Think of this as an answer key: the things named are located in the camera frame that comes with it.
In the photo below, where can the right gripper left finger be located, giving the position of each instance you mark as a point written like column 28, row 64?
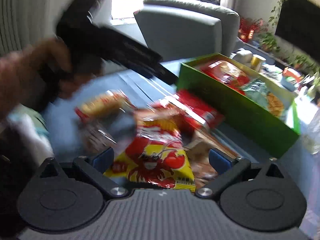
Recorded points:
column 91, row 170

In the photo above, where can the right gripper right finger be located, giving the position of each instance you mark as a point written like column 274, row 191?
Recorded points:
column 229, row 171

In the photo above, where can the brown mushroom snack bag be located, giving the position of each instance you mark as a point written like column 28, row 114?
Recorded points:
column 197, row 152

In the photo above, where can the yellow red crayfish bag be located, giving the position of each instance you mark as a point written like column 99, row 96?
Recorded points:
column 156, row 157

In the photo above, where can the yellow rice cracker pack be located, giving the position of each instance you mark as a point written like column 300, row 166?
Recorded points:
column 103, row 105

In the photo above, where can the red snack bag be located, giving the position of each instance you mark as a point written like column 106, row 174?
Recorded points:
column 193, row 112

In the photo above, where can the green snack bag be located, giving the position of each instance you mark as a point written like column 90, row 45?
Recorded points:
column 257, row 91

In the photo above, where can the red round-cracker bag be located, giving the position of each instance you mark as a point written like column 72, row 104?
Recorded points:
column 226, row 73

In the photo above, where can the left hand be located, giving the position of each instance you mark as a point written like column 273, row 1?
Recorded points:
column 19, row 70

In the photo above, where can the green cardboard box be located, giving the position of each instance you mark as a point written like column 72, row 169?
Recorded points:
column 247, row 117

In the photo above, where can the grey armchair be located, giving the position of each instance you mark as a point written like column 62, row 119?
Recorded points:
column 178, row 29

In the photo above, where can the light blue tray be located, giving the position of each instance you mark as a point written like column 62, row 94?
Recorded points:
column 289, row 83

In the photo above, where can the yellow tin can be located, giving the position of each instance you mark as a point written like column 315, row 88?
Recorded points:
column 257, row 61

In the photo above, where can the red flower decoration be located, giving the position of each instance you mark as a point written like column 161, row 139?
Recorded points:
column 249, row 27

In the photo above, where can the wall television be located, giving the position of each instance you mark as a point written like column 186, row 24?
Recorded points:
column 298, row 24

